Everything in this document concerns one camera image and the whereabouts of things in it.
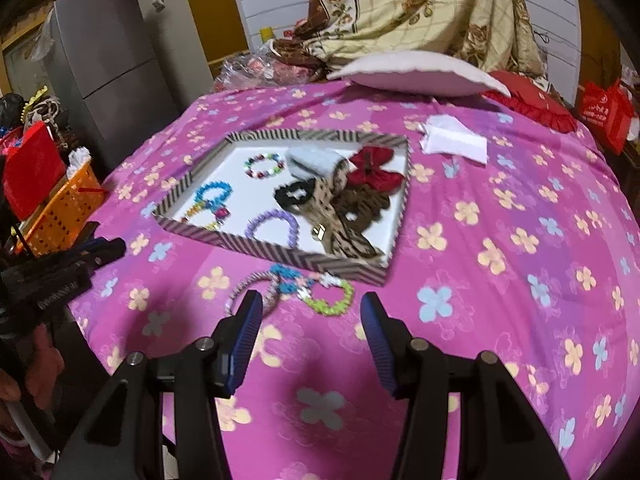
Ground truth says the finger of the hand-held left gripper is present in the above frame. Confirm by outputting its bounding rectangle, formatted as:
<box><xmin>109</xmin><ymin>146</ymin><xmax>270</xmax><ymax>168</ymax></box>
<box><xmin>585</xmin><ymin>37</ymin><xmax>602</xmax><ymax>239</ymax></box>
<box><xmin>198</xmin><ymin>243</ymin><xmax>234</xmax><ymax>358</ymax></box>
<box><xmin>74</xmin><ymin>240</ymin><xmax>108</xmax><ymax>267</ymax></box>
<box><xmin>97</xmin><ymin>237</ymin><xmax>127</xmax><ymax>266</ymax></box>

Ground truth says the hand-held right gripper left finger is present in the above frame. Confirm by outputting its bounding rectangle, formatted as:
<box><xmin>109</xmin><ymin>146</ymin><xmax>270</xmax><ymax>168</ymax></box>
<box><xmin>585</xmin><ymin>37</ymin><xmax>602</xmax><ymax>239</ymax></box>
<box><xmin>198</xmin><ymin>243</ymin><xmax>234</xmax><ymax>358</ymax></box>
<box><xmin>50</xmin><ymin>290</ymin><xmax>264</xmax><ymax>480</ymax></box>

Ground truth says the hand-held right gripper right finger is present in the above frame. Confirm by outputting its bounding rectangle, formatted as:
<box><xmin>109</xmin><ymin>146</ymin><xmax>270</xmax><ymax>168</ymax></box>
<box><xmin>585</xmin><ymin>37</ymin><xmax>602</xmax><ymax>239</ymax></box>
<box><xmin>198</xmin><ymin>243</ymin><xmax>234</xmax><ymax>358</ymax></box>
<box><xmin>360</xmin><ymin>292</ymin><xmax>571</xmax><ymax>480</ymax></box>

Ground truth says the silver pink beaded bracelet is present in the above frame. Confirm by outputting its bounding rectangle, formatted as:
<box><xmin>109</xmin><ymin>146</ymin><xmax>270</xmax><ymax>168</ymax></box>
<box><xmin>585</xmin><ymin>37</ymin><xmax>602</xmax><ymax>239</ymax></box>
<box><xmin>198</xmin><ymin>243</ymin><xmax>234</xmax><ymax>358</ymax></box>
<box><xmin>225</xmin><ymin>271</ymin><xmax>281</xmax><ymax>319</ymax></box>

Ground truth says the green flower bracelet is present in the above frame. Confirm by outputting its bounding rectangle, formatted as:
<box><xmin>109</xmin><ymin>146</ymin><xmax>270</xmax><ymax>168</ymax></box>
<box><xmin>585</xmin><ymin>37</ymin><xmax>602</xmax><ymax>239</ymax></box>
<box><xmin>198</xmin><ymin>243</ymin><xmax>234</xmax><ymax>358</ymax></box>
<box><xmin>302</xmin><ymin>275</ymin><xmax>355</xmax><ymax>317</ymax></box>

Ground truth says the blue flower bracelet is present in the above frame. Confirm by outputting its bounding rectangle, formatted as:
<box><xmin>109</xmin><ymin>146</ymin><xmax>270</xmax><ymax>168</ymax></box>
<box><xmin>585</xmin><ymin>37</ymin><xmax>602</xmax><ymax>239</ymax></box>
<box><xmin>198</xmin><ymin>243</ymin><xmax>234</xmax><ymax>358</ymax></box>
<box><xmin>270</xmin><ymin>263</ymin><xmax>322</xmax><ymax>302</ymax></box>

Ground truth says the rainbow bead bracelet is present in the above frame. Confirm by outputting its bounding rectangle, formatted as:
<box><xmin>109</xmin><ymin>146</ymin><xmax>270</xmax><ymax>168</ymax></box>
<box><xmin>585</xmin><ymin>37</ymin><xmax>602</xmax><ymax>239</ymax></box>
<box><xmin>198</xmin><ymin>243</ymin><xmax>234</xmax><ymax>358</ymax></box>
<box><xmin>180</xmin><ymin>200</ymin><xmax>232</xmax><ymax>232</ymax></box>

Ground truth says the blue bead bracelet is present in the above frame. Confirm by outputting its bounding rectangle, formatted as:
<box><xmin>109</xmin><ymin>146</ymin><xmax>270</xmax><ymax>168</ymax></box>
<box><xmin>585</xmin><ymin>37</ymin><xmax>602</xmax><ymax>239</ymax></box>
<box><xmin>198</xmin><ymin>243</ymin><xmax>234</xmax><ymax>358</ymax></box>
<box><xmin>194</xmin><ymin>181</ymin><xmax>235</xmax><ymax>211</ymax></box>

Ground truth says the leopard print bow hair tie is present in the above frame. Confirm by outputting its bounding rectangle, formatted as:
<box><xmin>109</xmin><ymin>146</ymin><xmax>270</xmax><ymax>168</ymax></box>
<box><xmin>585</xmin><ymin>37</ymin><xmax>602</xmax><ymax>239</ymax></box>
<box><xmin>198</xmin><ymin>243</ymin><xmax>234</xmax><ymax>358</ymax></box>
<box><xmin>300</xmin><ymin>175</ymin><xmax>387</xmax><ymax>260</ymax></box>

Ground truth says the purple bead bracelet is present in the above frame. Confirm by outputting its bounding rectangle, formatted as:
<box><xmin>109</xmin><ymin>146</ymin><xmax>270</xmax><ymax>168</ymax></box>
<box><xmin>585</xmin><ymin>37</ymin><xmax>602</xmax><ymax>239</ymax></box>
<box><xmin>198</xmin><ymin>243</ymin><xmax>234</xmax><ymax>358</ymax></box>
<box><xmin>245</xmin><ymin>208</ymin><xmax>301</xmax><ymax>247</ymax></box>

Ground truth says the striped cardboard tray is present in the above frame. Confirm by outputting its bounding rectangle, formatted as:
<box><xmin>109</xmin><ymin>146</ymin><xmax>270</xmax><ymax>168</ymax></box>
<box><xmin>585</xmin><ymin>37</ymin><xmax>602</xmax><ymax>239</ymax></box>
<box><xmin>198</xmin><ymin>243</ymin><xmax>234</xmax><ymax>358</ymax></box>
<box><xmin>151</xmin><ymin>130</ymin><xmax>412</xmax><ymax>285</ymax></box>

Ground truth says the brown scrunchie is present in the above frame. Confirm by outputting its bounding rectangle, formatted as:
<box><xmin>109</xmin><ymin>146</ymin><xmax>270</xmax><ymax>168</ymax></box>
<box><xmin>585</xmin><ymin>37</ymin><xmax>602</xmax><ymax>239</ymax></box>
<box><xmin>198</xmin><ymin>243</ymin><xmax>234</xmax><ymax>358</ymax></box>
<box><xmin>332</xmin><ymin>187</ymin><xmax>391</xmax><ymax>227</ymax></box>

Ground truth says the black scrunchie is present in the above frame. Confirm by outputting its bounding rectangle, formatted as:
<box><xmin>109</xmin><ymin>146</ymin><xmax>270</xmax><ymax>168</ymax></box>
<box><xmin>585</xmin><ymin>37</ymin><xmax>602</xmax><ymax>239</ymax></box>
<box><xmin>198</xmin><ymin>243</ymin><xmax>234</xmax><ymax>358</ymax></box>
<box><xmin>273</xmin><ymin>178</ymin><xmax>317</xmax><ymax>212</ymax></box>

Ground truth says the multicolour chunky bead bracelet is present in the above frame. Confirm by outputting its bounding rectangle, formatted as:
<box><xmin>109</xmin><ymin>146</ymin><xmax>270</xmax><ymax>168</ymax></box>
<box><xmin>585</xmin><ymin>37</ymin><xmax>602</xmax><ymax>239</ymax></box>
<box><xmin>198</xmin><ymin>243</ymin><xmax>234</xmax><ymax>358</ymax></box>
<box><xmin>243</xmin><ymin>154</ymin><xmax>285</xmax><ymax>180</ymax></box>

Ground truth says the person's left hand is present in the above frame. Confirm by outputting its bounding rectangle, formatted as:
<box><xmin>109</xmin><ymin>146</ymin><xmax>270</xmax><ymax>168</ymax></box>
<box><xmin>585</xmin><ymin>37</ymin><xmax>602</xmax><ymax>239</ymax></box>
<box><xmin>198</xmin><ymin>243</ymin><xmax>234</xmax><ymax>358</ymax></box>
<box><xmin>0</xmin><ymin>324</ymin><xmax>67</xmax><ymax>413</ymax></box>

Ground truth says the orange plastic basket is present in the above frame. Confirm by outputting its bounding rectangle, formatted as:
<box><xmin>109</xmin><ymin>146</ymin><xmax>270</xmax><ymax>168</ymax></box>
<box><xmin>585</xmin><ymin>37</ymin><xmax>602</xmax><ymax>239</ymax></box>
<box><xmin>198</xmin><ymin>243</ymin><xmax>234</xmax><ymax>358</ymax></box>
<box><xmin>15</xmin><ymin>160</ymin><xmax>104</xmax><ymax>257</ymax></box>

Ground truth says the red gift bag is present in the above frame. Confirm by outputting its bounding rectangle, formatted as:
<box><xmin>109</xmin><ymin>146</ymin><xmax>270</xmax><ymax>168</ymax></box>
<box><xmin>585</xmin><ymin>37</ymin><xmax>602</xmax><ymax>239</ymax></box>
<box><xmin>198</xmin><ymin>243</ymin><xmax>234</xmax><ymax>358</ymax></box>
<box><xmin>0</xmin><ymin>121</ymin><xmax>69</xmax><ymax>221</ymax></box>

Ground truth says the black bag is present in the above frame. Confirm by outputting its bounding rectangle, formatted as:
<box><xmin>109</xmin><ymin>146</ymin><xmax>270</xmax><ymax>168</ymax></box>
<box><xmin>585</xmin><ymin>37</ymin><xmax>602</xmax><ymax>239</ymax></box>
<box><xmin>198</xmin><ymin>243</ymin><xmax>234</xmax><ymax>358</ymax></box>
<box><xmin>0</xmin><ymin>94</ymin><xmax>27</xmax><ymax>137</ymax></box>

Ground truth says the pink floral bed sheet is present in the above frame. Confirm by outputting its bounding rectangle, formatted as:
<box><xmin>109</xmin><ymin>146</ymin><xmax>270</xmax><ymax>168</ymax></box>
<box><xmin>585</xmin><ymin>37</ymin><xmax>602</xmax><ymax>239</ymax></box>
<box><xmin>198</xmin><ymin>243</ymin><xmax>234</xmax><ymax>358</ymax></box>
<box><xmin>67</xmin><ymin>80</ymin><xmax>640</xmax><ymax>480</ymax></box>

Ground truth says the red bow hair clip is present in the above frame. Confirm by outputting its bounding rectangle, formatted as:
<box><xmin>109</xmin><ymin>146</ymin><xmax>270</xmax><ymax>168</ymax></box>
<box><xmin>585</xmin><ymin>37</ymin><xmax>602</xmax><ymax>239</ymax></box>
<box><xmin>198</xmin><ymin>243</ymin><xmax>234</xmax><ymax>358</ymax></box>
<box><xmin>348</xmin><ymin>146</ymin><xmax>405</xmax><ymax>194</ymax></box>

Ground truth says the grey refrigerator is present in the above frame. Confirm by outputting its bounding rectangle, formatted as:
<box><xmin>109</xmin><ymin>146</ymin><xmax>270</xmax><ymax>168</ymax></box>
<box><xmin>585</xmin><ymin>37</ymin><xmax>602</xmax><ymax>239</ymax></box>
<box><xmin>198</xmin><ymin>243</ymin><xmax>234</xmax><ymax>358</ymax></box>
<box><xmin>42</xmin><ymin>0</ymin><xmax>216</xmax><ymax>173</ymax></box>

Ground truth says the light blue fluffy scrunchie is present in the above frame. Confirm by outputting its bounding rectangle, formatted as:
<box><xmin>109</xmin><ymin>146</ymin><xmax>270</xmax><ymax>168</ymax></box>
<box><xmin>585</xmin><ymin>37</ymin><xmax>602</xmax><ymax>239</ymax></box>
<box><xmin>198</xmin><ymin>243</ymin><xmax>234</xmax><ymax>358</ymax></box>
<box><xmin>285</xmin><ymin>146</ymin><xmax>347</xmax><ymax>181</ymax></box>

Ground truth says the clear plastic bag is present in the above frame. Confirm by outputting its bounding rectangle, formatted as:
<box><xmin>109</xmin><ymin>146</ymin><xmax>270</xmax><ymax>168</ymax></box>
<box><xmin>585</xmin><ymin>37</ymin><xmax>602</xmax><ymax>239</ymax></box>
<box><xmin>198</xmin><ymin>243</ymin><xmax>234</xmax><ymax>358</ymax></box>
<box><xmin>215</xmin><ymin>52</ymin><xmax>322</xmax><ymax>92</ymax></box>

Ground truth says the white pillow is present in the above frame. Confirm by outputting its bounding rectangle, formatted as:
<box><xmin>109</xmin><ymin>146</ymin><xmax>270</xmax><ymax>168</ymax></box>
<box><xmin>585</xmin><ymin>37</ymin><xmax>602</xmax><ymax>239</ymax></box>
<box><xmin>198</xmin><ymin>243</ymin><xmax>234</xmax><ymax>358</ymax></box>
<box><xmin>326</xmin><ymin>52</ymin><xmax>512</xmax><ymax>99</ymax></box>

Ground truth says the red ruffled cushion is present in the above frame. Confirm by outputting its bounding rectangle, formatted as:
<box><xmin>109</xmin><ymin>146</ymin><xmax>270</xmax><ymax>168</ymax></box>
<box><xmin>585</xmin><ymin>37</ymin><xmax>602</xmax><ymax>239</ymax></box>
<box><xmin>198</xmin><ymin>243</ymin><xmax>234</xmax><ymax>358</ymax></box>
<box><xmin>482</xmin><ymin>71</ymin><xmax>579</xmax><ymax>134</ymax></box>

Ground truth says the red shopping bag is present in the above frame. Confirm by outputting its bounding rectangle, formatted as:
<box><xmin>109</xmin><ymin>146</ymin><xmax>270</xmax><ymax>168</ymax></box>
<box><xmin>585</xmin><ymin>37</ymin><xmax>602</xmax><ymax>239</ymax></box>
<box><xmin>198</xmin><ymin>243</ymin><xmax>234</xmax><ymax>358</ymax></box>
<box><xmin>577</xmin><ymin>79</ymin><xmax>637</xmax><ymax>156</ymax></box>

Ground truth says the beige floral quilt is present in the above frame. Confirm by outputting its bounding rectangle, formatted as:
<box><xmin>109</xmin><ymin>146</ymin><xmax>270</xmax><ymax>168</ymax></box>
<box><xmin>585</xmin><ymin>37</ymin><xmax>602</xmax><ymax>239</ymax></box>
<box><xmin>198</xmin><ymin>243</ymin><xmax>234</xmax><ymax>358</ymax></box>
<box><xmin>272</xmin><ymin>0</ymin><xmax>544</xmax><ymax>74</ymax></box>

